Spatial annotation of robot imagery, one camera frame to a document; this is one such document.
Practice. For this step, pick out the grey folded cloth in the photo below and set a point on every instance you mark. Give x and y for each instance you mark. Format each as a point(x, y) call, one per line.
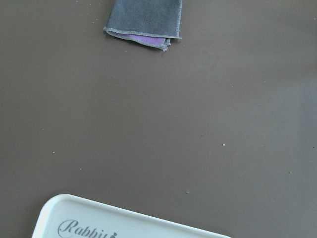
point(152, 23)

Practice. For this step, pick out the white rabbit tray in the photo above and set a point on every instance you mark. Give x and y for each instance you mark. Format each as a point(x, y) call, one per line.
point(69, 216)

